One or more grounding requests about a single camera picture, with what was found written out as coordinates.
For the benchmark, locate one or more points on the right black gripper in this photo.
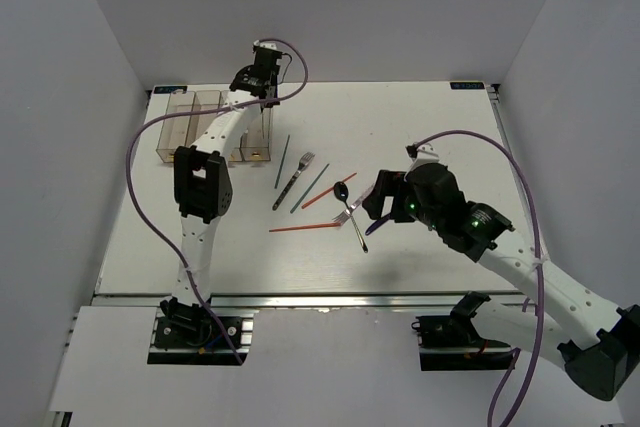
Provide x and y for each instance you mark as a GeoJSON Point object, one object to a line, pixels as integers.
{"type": "Point", "coordinates": [388, 184]}

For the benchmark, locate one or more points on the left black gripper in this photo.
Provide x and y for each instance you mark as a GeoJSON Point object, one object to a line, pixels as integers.
{"type": "Point", "coordinates": [275, 84]}

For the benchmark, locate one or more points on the dark blue plastic knife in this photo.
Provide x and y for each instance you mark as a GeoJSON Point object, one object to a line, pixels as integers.
{"type": "Point", "coordinates": [376, 225]}

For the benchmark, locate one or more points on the black spoon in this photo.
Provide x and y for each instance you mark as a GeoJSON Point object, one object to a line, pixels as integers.
{"type": "Point", "coordinates": [341, 193]}

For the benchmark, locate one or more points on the pink handled fork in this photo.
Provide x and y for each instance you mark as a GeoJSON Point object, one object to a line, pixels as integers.
{"type": "Point", "coordinates": [344, 215]}

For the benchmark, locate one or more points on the iridescent red spoon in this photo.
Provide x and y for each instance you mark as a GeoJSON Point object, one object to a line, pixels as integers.
{"type": "Point", "coordinates": [264, 125]}

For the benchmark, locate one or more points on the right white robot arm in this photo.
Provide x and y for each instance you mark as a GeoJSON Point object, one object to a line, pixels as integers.
{"type": "Point", "coordinates": [593, 340]}

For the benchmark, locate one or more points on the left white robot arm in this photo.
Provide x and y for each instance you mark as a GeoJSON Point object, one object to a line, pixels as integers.
{"type": "Point", "coordinates": [202, 185]}

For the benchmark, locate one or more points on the orange chopstick upper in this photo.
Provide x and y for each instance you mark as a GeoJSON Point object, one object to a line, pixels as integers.
{"type": "Point", "coordinates": [325, 192]}

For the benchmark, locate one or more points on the orange chopstick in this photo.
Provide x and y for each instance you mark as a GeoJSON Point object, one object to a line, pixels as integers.
{"type": "Point", "coordinates": [325, 192]}
{"type": "Point", "coordinates": [306, 227]}

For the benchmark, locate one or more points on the clear container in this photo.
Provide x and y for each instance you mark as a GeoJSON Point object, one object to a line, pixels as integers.
{"type": "Point", "coordinates": [228, 128]}
{"type": "Point", "coordinates": [255, 145]}
{"type": "Point", "coordinates": [198, 124]}
{"type": "Point", "coordinates": [175, 131]}

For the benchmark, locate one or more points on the teal chopstick left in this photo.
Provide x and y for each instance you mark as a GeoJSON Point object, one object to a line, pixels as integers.
{"type": "Point", "coordinates": [282, 162]}

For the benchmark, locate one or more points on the teal chopstick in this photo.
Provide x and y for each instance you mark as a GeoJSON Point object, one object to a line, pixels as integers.
{"type": "Point", "coordinates": [282, 162]}
{"type": "Point", "coordinates": [308, 189]}

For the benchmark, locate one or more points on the orange chopstick lower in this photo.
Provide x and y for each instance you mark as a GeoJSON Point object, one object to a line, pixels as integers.
{"type": "Point", "coordinates": [306, 227]}

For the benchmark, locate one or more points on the teal chopstick right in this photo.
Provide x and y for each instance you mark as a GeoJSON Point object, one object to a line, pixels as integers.
{"type": "Point", "coordinates": [308, 189]}

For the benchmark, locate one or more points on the silver fork dark handle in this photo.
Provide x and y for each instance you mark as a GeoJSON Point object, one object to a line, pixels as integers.
{"type": "Point", "coordinates": [303, 163]}

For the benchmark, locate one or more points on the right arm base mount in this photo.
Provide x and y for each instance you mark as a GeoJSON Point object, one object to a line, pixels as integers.
{"type": "Point", "coordinates": [450, 343]}

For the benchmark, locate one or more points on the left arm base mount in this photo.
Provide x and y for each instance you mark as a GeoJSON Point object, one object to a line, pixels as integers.
{"type": "Point", "coordinates": [188, 336]}

